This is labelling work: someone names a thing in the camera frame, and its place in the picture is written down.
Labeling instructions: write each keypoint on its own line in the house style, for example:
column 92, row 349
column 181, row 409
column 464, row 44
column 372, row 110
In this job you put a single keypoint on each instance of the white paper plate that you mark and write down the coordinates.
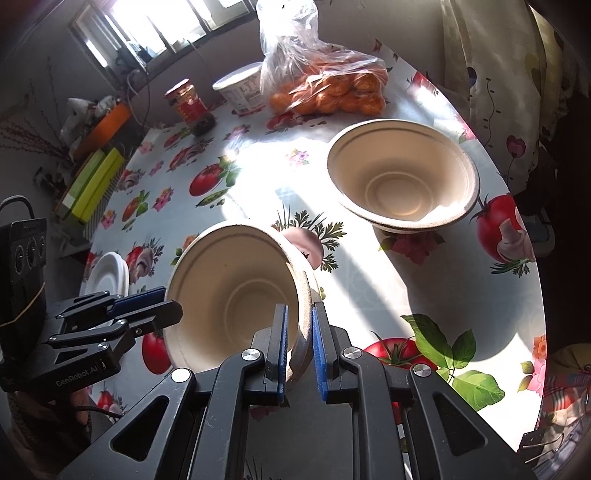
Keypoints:
column 104, row 272
column 123, row 281

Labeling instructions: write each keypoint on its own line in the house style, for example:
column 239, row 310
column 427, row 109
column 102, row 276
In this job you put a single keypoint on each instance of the printed vegetable tablecloth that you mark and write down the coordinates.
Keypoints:
column 258, row 184

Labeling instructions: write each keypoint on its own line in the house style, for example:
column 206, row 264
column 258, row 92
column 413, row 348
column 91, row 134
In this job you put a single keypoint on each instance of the lime green box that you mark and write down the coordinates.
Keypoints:
column 99, row 182

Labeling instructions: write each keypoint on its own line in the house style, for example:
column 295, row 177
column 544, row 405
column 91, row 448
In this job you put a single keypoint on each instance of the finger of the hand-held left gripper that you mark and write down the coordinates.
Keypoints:
column 138, row 297
column 157, row 316

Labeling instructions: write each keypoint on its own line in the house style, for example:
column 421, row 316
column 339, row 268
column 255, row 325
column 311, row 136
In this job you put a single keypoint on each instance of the orange box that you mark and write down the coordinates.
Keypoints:
column 104, row 127

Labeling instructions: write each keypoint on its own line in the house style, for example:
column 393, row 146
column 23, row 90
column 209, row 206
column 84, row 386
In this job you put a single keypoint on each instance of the printed curtain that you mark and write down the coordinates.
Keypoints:
column 503, row 83

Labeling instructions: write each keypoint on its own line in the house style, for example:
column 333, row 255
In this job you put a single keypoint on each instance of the black binder clip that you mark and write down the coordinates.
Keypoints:
column 542, row 445

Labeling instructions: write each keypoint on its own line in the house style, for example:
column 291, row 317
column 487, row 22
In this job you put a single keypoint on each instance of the white plastic bag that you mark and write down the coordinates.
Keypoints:
column 85, row 113

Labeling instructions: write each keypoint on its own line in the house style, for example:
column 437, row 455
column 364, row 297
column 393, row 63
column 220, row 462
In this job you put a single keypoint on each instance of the person's left forearm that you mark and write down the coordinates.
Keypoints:
column 41, row 420

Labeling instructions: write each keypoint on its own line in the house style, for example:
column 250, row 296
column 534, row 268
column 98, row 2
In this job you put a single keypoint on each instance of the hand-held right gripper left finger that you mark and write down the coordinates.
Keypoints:
column 280, row 355

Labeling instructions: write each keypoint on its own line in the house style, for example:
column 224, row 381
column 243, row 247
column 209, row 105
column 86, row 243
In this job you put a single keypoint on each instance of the white plastic tub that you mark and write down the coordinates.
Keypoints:
column 242, row 90

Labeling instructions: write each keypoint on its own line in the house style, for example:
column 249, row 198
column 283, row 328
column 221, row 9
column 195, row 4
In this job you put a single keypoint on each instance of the beige paper bowl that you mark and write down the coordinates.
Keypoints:
column 231, row 295
column 399, row 180
column 415, row 225

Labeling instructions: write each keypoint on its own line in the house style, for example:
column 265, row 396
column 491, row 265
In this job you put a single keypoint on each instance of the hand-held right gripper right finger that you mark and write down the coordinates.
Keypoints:
column 319, row 355

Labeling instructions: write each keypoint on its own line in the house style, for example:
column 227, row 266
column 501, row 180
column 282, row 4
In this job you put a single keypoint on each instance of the plastic bag of oranges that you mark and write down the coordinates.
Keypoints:
column 323, row 83

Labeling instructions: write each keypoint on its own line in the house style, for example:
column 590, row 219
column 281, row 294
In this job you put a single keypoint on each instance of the red sauce jar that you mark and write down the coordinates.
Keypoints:
column 190, row 108

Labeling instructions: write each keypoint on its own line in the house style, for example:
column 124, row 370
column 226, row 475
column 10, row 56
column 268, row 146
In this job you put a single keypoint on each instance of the white and green box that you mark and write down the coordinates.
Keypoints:
column 81, row 177

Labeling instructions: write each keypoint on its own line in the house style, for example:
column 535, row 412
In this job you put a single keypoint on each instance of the barred window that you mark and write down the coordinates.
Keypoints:
column 157, row 27

